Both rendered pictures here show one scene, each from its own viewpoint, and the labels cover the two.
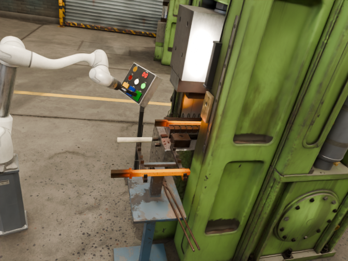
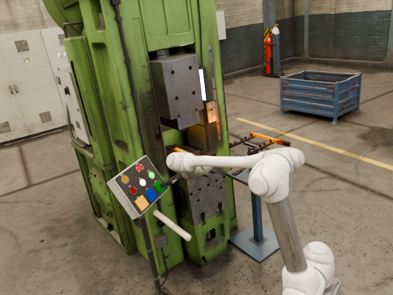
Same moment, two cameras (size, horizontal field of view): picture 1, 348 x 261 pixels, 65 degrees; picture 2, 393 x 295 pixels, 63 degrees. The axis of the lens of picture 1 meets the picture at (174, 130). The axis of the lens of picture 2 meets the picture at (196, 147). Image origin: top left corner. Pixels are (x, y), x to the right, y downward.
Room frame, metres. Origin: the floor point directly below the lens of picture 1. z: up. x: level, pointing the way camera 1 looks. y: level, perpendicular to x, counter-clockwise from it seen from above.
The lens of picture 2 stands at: (2.31, 2.22, 2.05)
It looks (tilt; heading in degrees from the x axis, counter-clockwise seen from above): 23 degrees down; 255
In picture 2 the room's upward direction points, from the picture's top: 8 degrees counter-clockwise
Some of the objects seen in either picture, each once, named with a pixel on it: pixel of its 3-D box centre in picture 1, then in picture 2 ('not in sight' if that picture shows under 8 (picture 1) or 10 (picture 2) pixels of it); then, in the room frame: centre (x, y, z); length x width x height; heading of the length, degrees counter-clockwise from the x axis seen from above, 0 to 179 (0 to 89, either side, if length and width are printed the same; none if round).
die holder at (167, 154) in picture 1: (190, 159); (189, 181); (1.79, -0.17, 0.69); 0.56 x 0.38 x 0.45; 110
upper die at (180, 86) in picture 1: (203, 81); (173, 115); (1.83, -0.14, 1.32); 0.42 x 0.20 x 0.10; 110
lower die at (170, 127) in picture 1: (193, 126); (179, 157); (1.83, -0.14, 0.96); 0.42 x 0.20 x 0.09; 110
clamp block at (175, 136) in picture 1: (180, 140); (207, 155); (1.62, -0.06, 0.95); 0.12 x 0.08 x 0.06; 110
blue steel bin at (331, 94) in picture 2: not in sight; (318, 93); (-1.43, -2.65, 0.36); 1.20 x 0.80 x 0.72; 109
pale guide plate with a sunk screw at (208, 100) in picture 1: (206, 107); (210, 112); (1.51, -0.17, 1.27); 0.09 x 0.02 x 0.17; 20
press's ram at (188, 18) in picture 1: (213, 46); (172, 83); (1.79, -0.15, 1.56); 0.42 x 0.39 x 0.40; 110
